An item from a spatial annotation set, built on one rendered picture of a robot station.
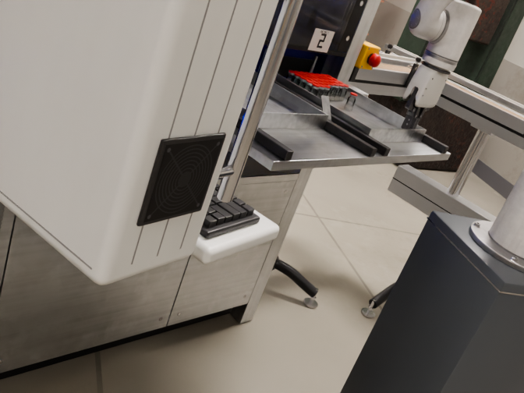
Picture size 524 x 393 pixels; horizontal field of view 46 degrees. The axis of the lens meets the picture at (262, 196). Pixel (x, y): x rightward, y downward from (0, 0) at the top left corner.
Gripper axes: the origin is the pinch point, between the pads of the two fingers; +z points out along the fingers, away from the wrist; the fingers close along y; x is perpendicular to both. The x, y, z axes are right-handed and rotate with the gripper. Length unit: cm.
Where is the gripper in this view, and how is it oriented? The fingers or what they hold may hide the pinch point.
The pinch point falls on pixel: (410, 123)
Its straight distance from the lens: 164.8
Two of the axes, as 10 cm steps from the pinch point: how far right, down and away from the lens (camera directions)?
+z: -3.3, 8.6, 3.9
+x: 6.5, 5.1, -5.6
